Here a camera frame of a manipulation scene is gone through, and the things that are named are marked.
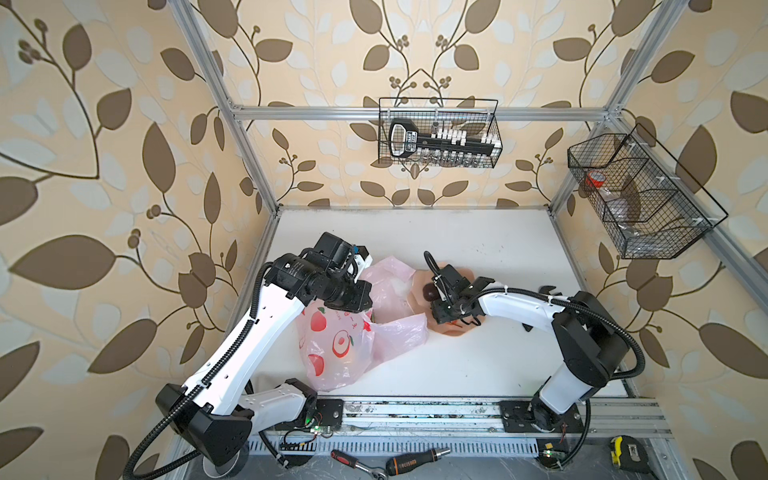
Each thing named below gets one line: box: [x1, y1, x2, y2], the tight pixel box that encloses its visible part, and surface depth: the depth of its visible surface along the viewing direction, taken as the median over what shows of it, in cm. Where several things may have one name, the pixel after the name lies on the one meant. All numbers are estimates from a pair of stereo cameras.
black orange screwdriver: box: [385, 447, 451, 476], surface depth 68 cm
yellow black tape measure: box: [610, 435, 652, 475], surface depth 68 cm
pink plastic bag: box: [295, 256, 428, 391], surface depth 74 cm
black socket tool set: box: [388, 119, 502, 165], surface depth 86 cm
